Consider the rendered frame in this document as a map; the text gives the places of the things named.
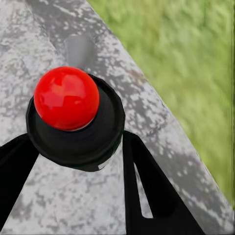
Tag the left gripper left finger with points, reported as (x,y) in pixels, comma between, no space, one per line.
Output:
(17,159)

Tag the insectifuge atomizer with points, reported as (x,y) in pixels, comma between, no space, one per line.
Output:
(76,119)

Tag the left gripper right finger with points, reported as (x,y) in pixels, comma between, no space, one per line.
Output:
(170,214)

